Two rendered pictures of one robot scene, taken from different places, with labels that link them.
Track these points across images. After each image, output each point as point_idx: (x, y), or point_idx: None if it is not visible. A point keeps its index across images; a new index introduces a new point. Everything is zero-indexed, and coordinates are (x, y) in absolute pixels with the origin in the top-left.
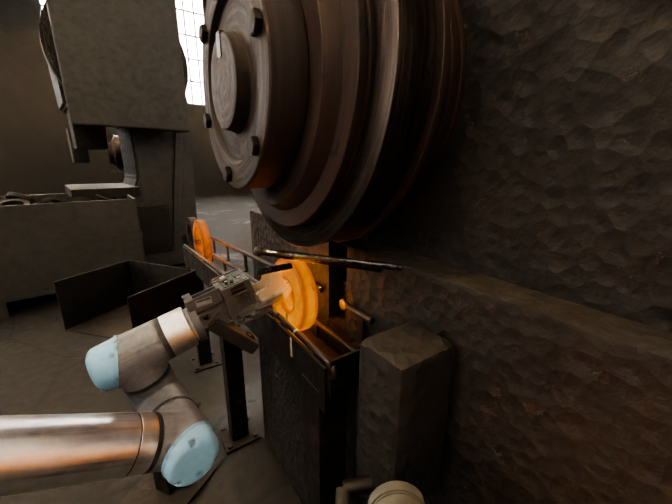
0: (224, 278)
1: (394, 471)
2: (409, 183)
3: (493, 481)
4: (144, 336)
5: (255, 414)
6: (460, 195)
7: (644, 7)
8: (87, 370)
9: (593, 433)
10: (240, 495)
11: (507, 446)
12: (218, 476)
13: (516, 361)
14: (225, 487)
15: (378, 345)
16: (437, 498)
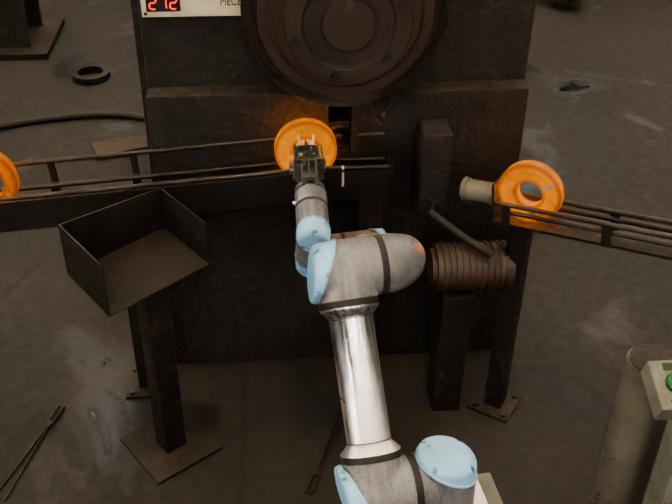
0: (305, 153)
1: (448, 185)
2: None
3: (466, 170)
4: (322, 206)
5: (133, 363)
6: None
7: None
8: (323, 237)
9: (500, 123)
10: (231, 396)
11: (471, 149)
12: (194, 407)
13: (473, 112)
14: (212, 404)
15: (433, 133)
16: None
